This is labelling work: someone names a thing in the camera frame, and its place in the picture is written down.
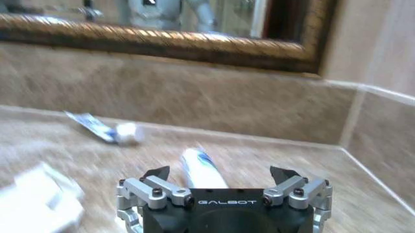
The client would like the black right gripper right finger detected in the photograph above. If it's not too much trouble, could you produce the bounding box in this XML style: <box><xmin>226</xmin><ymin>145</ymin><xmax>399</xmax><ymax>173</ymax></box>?
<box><xmin>263</xmin><ymin>166</ymin><xmax>334</xmax><ymax>233</ymax></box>

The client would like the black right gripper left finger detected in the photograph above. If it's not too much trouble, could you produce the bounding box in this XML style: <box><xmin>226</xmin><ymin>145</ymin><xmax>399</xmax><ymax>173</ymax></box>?
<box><xmin>115</xmin><ymin>166</ymin><xmax>192</xmax><ymax>233</ymax></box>

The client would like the large white blue toothpaste tube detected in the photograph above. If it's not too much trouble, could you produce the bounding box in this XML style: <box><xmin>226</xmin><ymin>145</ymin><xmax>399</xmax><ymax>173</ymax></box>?
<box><xmin>180</xmin><ymin>143</ymin><xmax>230</xmax><ymax>189</ymax></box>

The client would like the small blue white toothpaste tube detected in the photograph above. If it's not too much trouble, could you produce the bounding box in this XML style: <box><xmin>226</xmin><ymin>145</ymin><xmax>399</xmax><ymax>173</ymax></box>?
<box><xmin>64</xmin><ymin>111</ymin><xmax>146</xmax><ymax>146</ymax></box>

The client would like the gold framed wall mirror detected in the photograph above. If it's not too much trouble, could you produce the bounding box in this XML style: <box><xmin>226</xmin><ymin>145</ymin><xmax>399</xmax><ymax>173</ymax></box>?
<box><xmin>0</xmin><ymin>0</ymin><xmax>340</xmax><ymax>78</ymax></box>

